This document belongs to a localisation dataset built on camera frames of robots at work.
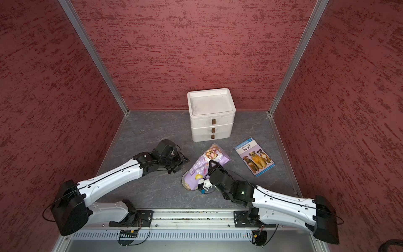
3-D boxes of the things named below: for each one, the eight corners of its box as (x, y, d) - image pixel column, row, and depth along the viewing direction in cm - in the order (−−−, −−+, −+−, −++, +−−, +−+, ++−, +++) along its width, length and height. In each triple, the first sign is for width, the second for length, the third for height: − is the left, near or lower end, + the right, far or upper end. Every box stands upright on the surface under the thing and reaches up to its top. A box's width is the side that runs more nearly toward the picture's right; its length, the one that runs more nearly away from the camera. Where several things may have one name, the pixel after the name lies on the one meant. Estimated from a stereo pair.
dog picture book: (254, 176, 90) (255, 175, 88) (233, 147, 103) (234, 145, 101) (274, 165, 94) (275, 164, 93) (252, 139, 107) (252, 137, 105)
